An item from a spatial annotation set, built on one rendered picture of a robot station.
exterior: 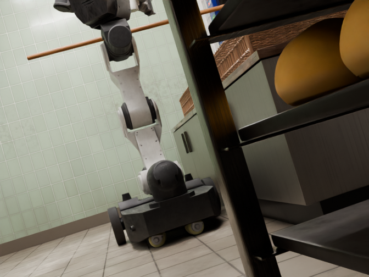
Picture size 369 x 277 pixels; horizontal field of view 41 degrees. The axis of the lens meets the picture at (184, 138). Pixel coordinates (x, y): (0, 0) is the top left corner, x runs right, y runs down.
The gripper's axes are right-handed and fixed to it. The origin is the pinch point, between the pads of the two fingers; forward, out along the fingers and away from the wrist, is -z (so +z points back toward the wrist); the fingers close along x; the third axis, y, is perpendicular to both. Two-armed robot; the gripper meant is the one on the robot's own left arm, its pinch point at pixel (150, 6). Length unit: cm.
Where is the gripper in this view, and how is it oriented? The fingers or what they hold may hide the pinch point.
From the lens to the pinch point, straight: 309.0
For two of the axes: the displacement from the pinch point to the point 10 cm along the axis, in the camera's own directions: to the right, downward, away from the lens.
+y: 8.6, -2.8, -4.3
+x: 2.9, 9.6, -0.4
